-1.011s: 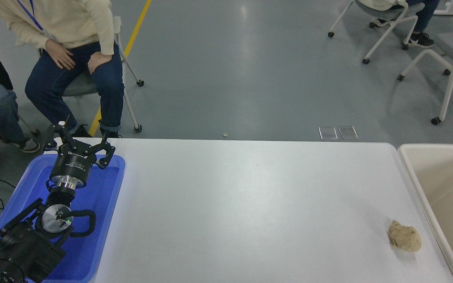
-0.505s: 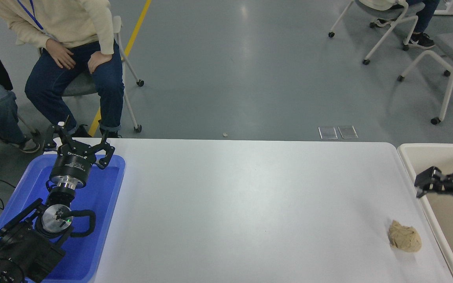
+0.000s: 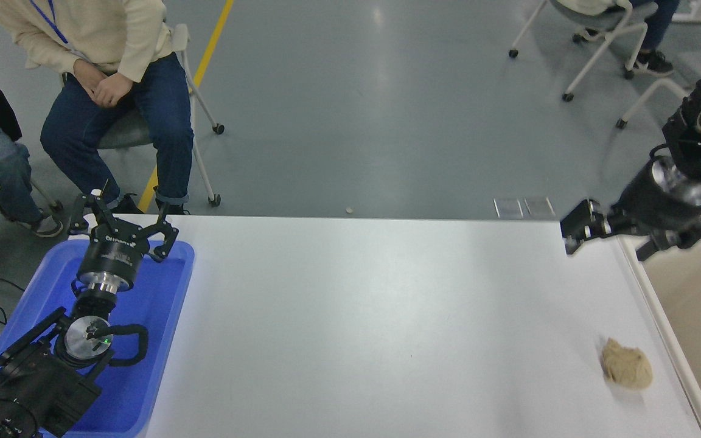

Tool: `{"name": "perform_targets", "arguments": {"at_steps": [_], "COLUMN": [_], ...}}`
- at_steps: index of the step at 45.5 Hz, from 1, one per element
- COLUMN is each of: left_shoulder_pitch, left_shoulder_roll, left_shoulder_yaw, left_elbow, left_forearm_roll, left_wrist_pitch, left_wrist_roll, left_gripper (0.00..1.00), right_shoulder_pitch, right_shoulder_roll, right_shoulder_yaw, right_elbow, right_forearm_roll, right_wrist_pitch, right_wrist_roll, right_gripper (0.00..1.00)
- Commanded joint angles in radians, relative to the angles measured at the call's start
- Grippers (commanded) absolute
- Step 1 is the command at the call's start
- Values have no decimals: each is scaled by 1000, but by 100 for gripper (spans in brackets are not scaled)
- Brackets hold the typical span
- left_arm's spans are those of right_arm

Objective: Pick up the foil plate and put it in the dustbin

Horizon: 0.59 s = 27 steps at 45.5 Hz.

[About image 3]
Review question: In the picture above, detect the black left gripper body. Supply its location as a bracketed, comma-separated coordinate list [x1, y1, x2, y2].
[77, 224, 146, 289]

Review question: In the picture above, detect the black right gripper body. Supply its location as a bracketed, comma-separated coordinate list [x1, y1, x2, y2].
[611, 173, 701, 235]

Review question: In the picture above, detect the clear floor plate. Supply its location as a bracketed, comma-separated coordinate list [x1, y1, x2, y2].
[493, 198, 525, 220]
[524, 196, 556, 218]

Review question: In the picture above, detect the person's left hand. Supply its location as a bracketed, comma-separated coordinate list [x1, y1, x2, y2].
[94, 73, 135, 109]

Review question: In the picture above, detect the person's right hand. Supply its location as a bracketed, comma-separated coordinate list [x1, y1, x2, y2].
[75, 60, 108, 98]

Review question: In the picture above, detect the blue plastic tray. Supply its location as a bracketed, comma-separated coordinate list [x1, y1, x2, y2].
[0, 240, 195, 438]

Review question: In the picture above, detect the large pale bin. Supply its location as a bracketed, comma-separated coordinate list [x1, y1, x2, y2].
[617, 225, 701, 438]

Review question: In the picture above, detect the crumpled tan paper ball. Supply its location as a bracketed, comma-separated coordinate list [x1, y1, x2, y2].
[600, 338, 654, 391]

